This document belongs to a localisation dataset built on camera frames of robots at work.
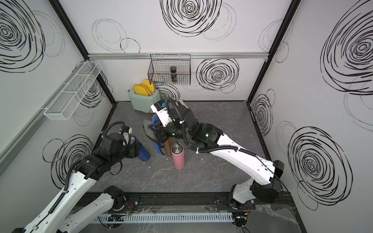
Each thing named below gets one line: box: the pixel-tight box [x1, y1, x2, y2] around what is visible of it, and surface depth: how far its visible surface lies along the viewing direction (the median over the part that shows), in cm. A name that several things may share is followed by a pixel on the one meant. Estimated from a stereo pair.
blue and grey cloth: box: [142, 115, 165, 156], surface depth 58 cm
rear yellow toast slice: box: [141, 79, 156, 95], surface depth 107 cm
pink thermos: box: [170, 142, 186, 171], surface depth 72 cm
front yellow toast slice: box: [133, 84, 151, 97], surface depth 102 cm
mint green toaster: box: [128, 88, 161, 114], surface depth 106 cm
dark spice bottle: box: [169, 66, 178, 84], surface depth 88 cm
